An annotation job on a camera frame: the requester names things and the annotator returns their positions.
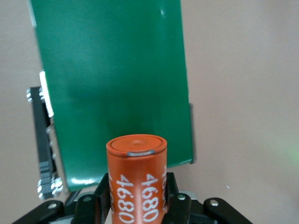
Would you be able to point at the green belt conveyor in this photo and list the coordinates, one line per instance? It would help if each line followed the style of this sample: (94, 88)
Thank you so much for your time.
(116, 81)

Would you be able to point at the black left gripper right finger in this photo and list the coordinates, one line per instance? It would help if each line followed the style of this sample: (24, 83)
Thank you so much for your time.
(184, 210)

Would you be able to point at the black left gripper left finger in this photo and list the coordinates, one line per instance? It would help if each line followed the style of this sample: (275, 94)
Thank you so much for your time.
(88, 207)

